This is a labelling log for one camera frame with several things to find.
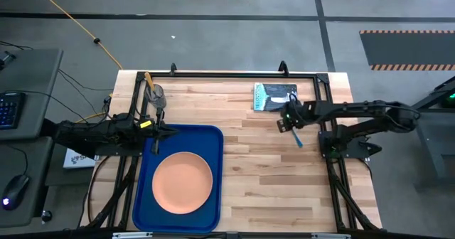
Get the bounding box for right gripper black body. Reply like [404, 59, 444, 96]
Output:
[277, 102, 309, 134]

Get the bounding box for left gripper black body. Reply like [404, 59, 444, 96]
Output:
[141, 106, 165, 155]

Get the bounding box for blue-handled utensil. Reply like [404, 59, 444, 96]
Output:
[291, 127, 304, 149]

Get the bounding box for clear plastic cup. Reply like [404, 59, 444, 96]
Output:
[144, 83, 167, 110]

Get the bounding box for yellow-handled metal utensil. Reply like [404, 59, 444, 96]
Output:
[144, 71, 157, 92]

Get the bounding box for blue plastic tray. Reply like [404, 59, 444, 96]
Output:
[132, 124, 225, 234]

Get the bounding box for flat blue-grey mat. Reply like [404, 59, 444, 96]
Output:
[252, 83, 299, 112]

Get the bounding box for tan wooden bowl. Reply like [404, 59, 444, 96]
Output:
[151, 151, 214, 216]

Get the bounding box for white printed box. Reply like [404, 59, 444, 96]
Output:
[63, 148, 99, 170]

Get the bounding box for black mat hazard-striped edge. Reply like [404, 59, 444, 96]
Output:
[359, 30, 455, 72]

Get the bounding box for grey desk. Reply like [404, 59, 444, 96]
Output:
[0, 48, 64, 229]

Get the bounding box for black backlit keyboard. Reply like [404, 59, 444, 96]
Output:
[0, 91, 26, 131]

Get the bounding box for black computer mouse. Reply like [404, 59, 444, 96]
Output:
[1, 174, 31, 211]

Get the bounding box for black desk device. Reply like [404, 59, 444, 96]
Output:
[0, 51, 17, 71]

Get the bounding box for black aluminium table frame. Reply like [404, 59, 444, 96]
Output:
[85, 60, 383, 233]

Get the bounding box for black cable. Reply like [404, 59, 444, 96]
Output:
[58, 68, 114, 92]
[17, 89, 90, 123]

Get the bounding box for silver bracket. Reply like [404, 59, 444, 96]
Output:
[112, 231, 154, 239]
[311, 233, 351, 239]

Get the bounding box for yellow extension cable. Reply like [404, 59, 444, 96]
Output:
[30, 0, 124, 71]

